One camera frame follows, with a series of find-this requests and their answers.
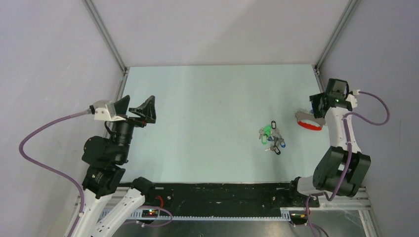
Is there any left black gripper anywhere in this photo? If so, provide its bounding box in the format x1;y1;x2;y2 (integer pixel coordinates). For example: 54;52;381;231
111;94;157;161

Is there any red keyring with rings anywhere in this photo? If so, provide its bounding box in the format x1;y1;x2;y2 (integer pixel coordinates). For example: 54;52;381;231
294;109;326;131

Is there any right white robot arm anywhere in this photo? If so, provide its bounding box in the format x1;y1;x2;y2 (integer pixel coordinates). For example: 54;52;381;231
287;79;371;206

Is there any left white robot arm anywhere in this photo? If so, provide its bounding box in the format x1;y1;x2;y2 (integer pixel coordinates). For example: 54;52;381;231
66;95;157;237

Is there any bunch of tagged keys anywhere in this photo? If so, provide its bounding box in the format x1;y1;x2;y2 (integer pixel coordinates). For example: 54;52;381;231
258;120;286;156

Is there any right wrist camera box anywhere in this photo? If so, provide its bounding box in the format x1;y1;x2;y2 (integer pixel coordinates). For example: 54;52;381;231
345;89;360;108

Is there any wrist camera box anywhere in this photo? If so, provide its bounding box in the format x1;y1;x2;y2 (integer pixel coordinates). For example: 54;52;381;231
92;100;117;121
345;89;360;108

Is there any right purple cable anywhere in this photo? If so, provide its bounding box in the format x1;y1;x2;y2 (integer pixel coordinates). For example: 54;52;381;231
304;91;391;237

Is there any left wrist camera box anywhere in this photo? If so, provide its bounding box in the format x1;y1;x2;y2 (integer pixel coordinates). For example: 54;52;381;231
92;100;117;121

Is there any right aluminium frame post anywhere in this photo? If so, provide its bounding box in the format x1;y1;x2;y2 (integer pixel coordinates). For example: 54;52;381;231
314;0;361;76

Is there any aluminium frame post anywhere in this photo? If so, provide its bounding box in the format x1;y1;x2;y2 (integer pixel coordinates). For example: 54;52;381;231
314;0;361;76
82;0;128;75

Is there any left aluminium frame post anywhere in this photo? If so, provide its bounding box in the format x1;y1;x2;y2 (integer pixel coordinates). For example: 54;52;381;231
82;0;128;75

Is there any white slotted cable duct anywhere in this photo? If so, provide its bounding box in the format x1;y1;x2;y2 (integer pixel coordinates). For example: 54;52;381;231
100;209;292;222

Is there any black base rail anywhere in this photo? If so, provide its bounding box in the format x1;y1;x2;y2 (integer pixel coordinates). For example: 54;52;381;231
145;182;307;218

